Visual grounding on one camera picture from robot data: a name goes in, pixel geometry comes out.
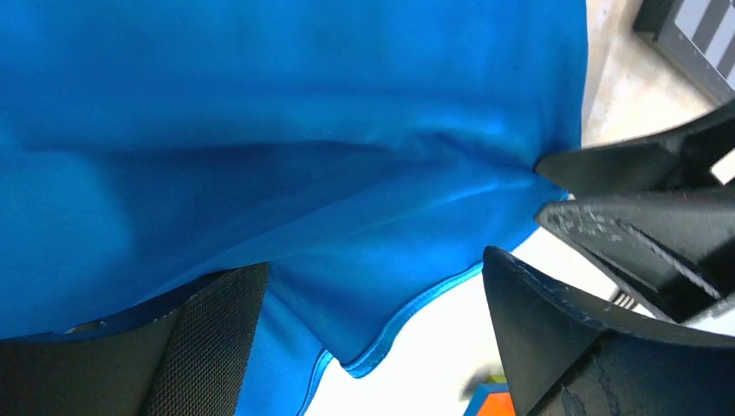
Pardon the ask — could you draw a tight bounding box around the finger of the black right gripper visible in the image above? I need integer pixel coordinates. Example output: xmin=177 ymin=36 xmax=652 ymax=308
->
xmin=535 ymin=101 xmax=734 ymax=196
xmin=536 ymin=189 xmax=734 ymax=323

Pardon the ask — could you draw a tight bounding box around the black white checkerboard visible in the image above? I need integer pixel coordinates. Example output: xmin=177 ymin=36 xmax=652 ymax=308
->
xmin=633 ymin=0 xmax=734 ymax=106

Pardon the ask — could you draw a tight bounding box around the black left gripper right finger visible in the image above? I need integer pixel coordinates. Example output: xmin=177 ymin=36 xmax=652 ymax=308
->
xmin=483 ymin=247 xmax=734 ymax=415

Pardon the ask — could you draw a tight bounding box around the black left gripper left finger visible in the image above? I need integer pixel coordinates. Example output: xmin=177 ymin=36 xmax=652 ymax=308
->
xmin=1 ymin=263 xmax=270 ymax=415

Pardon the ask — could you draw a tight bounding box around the blue cloth napkin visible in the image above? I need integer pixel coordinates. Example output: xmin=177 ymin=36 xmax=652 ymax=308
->
xmin=1 ymin=1 xmax=588 ymax=415

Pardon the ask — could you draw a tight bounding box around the colourful toy brick assembly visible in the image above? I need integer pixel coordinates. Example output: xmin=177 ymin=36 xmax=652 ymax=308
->
xmin=463 ymin=374 xmax=516 ymax=416

